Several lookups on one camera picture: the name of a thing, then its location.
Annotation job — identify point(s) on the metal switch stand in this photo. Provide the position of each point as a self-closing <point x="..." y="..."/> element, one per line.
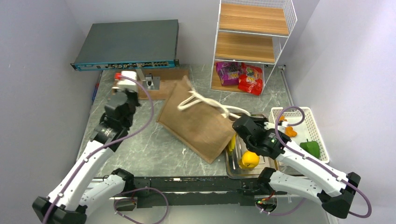
<point x="149" y="81"/>

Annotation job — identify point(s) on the stainless steel tray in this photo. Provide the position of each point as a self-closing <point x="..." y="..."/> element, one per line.
<point x="234" y="171"/>

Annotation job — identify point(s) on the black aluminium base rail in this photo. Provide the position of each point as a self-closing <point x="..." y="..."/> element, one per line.
<point x="166" y="191"/>

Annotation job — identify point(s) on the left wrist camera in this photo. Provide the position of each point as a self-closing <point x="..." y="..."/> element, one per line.
<point x="125" y="81"/>

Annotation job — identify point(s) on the orange carrot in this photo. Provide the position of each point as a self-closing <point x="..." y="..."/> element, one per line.
<point x="289" y="131"/>

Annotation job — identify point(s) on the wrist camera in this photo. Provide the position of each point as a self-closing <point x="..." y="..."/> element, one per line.
<point x="281" y="125"/>
<point x="125" y="81"/>

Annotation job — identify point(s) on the red snack bag lower shelf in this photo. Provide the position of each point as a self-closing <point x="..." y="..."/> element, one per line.
<point x="251" y="79"/>

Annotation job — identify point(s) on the yellow banana bunch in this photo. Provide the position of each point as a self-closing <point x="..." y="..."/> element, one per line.
<point x="231" y="144"/>

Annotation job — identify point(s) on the purple snack bag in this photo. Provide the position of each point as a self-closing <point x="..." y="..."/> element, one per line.
<point x="228" y="73"/>

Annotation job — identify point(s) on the white plastic basket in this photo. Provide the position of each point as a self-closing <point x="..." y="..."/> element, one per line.
<point x="307" y="130"/>

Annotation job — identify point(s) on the grey network switch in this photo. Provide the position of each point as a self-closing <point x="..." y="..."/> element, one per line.
<point x="129" y="45"/>

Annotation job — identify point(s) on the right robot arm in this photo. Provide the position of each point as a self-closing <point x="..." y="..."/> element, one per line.
<point x="334" y="190"/>

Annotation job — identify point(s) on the green bell pepper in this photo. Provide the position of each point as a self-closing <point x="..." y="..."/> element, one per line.
<point x="312" y="147"/>

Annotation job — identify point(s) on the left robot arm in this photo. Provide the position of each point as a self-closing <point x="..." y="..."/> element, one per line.
<point x="89" y="154"/>

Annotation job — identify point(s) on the yellow lemon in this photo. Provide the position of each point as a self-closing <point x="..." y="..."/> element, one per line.
<point x="249" y="160"/>

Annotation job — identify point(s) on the wooden base board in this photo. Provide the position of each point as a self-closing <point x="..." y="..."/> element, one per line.
<point x="168" y="78"/>

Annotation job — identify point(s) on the brown burlap grocery bag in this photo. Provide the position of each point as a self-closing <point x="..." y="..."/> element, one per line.
<point x="203" y="124"/>

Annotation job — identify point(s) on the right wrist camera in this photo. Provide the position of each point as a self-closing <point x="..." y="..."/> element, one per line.
<point x="281" y="125"/>

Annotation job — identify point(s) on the white wire shelf rack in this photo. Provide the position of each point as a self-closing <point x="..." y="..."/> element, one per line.
<point x="253" y="31"/>

